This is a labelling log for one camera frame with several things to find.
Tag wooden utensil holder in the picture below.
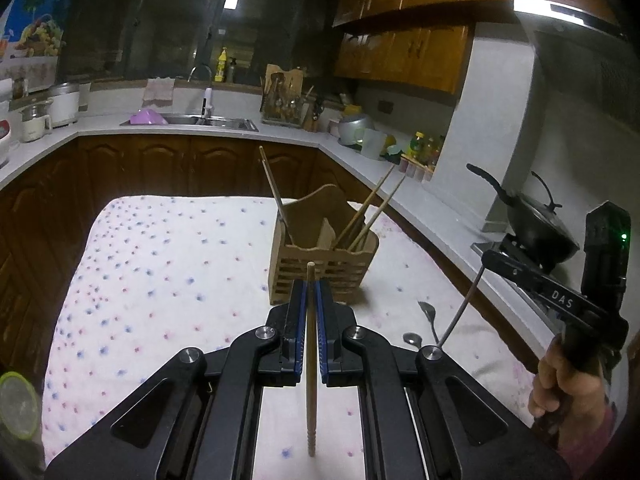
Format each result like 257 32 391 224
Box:
269 185 380 307

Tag hanging dish towel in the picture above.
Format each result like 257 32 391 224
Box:
143 77 176 107

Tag metal chopstick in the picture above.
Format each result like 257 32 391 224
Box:
265 160 296 243

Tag chrome kitchen faucet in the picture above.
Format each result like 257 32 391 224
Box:
187 64 214 117

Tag pink plastic basin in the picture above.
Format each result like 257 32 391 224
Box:
130 109 169 126

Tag small white glass-lid pot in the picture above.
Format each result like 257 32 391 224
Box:
19 101 54 144

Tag brown lower cabinets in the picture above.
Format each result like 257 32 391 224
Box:
0 134 556 391

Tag large white cooking pot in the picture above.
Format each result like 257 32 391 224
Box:
47 82 82 129

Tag fruit wall poster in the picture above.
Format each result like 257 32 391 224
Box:
0 0 83 81

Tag silver lidded pot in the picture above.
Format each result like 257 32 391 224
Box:
337 112 375 149

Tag dark kitchen window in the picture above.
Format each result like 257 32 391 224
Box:
60 0 346 86

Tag translucent plastic pitcher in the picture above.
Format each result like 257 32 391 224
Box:
359 128 389 161

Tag dark condiment bottle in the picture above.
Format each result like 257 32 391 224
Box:
424 135 444 166

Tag brown upper cabinets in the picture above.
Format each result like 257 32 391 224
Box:
332 0 617 96

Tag pink spice rack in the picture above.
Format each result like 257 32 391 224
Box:
399 155 436 184

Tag floral white tablecloth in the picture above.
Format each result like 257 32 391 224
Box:
42 195 538 480

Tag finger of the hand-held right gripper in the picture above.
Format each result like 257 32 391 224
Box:
481 249 592 320

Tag green-rimmed clear container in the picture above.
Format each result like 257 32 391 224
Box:
0 371 40 444

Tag metal dish rack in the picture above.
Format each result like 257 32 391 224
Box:
260 96 326 129

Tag wooden chopstick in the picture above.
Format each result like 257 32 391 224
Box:
259 146 295 246
346 174 407 252
306 261 318 458
334 164 397 250

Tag black wok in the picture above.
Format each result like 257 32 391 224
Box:
466 162 582 267

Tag person's right hand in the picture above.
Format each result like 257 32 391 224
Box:
529 332 608 432

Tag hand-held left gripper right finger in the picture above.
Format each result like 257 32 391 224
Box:
316 279 573 480

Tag steel range hood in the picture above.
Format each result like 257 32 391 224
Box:
512 0 640 127

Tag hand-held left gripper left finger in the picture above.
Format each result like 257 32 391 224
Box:
44 279 308 480

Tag steel kitchen sink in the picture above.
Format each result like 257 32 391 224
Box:
120 114 260 133

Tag person's right forearm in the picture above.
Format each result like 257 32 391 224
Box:
552 402 623 473

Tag brown cabinets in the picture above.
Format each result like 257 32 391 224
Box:
0 134 556 391
332 0 617 96

